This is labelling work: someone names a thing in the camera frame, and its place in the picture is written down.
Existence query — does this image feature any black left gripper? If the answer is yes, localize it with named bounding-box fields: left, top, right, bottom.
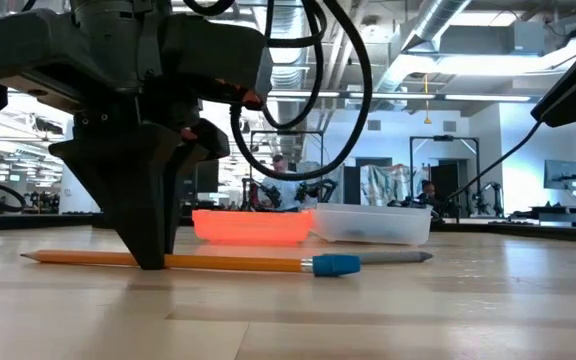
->
left=0, top=0, right=231, bottom=272

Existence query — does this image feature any orange plastic box lid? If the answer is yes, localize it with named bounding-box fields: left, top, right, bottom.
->
left=191, top=209, right=315, bottom=247

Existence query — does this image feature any orange pencil blue eraser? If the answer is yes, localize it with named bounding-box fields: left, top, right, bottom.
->
left=20, top=248, right=362, bottom=278

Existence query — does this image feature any grey marker pen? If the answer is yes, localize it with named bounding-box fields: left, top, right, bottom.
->
left=320, top=250, right=435, bottom=266

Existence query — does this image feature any clear plastic supply box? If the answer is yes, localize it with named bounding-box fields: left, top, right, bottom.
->
left=310, top=201, right=433, bottom=247

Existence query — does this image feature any black monitor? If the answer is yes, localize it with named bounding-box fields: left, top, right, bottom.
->
left=195, top=159, right=221, bottom=194

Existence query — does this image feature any person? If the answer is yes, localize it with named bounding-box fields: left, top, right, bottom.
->
left=416, top=179, right=443, bottom=205
left=260, top=153, right=314, bottom=212

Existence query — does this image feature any ceiling light strip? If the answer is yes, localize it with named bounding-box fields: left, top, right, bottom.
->
left=267, top=89, right=533, bottom=103

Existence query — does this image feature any pale patterned tarp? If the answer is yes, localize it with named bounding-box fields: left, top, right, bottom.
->
left=360, top=163, right=430, bottom=207

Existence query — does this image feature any wall monitor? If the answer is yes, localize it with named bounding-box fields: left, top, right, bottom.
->
left=543, top=159, right=576, bottom=191

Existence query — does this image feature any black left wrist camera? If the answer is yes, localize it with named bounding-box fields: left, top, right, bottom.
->
left=160, top=12, right=275, bottom=110

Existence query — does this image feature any long black frame cable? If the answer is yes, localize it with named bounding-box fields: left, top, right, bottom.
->
left=446, top=119, right=544, bottom=214

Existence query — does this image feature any black rig frame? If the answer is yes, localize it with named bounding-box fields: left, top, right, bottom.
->
left=408, top=134, right=482, bottom=204
left=249, top=128, right=326, bottom=206

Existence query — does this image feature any silver ventilation duct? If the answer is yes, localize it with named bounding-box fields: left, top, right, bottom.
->
left=267, top=0, right=314, bottom=151
left=367, top=0, right=475, bottom=94

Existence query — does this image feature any yellow hanging cord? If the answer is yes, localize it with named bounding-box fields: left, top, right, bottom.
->
left=422, top=74, right=433, bottom=126

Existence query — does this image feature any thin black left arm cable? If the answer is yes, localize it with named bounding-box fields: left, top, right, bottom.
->
left=182, top=0, right=328, bottom=131

